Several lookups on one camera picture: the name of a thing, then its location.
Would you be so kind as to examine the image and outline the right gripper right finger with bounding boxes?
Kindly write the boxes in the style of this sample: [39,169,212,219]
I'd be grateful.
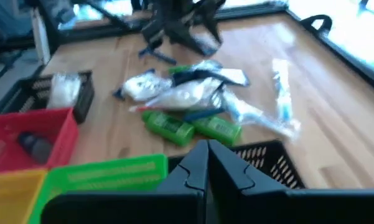
[208,139,374,224]

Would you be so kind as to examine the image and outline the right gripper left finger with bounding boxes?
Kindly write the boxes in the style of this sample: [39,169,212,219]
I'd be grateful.
[40,139,209,224]

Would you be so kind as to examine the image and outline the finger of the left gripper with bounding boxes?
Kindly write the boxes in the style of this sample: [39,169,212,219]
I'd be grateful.
[139,21,169,47]
[171,27,223,58]

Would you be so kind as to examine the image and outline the dark blue slim toiletry stick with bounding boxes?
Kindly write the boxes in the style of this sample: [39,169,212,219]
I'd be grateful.
[138,45,177,65]
[183,107,227,122]

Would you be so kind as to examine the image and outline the dark blue DSC tube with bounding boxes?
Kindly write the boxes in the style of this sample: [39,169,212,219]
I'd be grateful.
[172,70,225,88]

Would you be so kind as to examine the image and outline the clear vanity pack bag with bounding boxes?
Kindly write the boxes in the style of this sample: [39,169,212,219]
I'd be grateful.
[121,72,174,102]

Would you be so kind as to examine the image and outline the clear bag of cotton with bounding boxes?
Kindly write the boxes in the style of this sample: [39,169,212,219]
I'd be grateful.
[46,73,82,110]
[144,77,223,110]

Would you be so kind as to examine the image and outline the black slotted plastic basket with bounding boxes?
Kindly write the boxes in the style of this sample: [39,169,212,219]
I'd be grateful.
[167,139,306,190]
[0,70,96,124]

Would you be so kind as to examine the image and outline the green slotted plastic basket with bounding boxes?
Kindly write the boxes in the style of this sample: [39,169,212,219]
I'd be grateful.
[27,153,169,224]

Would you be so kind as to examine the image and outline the wrapped blue white toothbrush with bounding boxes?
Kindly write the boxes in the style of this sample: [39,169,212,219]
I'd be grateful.
[220,90,301,139]
[272,58,295,124]

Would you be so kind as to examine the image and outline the white aluminium extrusion bar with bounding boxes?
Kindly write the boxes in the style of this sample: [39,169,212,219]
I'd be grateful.
[30,7,52,65]

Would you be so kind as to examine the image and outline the red slotted plastic basket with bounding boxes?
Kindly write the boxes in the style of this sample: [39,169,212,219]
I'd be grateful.
[0,107,80,175]

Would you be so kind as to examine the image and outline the yellow slotted plastic basket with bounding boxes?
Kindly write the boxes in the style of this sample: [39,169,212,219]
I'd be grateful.
[0,169,49,224]

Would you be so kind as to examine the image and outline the black clamp handle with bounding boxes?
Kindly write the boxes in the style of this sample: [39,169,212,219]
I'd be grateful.
[299,14,333,37]

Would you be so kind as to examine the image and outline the black aluminium rig frame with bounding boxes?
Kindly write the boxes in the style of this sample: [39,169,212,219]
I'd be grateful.
[0,0,374,94]

